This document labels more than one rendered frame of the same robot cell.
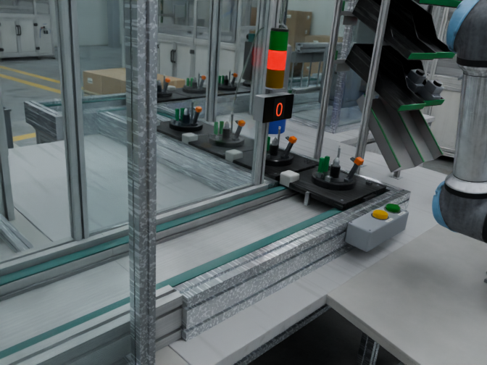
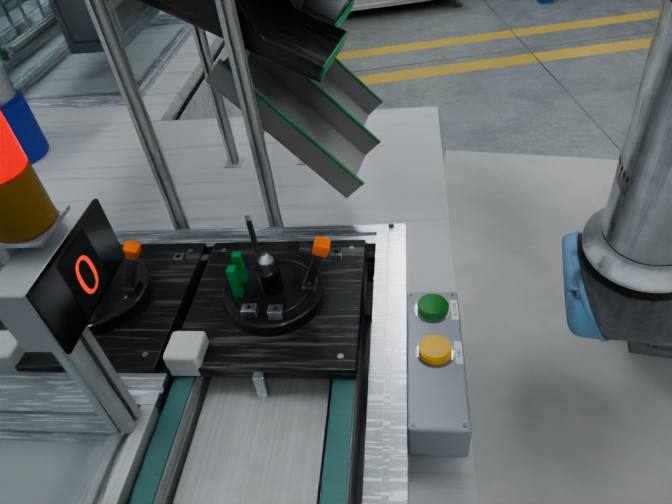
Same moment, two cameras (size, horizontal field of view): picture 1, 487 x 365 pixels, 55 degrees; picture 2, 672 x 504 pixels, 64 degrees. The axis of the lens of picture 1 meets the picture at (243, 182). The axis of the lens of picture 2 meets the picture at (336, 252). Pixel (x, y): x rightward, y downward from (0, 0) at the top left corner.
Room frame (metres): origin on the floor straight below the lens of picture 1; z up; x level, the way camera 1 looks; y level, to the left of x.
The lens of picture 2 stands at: (0.87, -0.07, 1.50)
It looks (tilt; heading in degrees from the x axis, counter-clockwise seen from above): 42 degrees down; 327
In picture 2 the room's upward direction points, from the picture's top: 8 degrees counter-clockwise
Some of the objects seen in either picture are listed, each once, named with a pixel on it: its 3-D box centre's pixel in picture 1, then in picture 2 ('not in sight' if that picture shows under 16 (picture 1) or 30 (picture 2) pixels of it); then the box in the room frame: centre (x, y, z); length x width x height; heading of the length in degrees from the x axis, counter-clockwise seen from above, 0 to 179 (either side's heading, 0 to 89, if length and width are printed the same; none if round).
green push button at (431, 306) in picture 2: (392, 209); (432, 308); (1.20, -0.43, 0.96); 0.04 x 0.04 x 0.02
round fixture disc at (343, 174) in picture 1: (333, 179); (274, 292); (1.36, -0.28, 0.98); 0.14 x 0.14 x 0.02
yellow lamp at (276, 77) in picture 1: (275, 77); (10, 199); (1.30, -0.06, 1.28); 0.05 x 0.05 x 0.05
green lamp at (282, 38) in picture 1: (278, 40); not in sight; (1.30, -0.06, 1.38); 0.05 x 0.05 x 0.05
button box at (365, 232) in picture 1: (377, 226); (434, 366); (1.15, -0.38, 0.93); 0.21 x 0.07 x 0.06; 136
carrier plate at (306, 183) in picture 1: (333, 185); (276, 301); (1.36, -0.28, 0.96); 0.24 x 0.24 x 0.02; 46
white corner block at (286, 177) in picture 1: (289, 179); (187, 353); (1.36, -0.14, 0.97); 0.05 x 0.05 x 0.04; 46
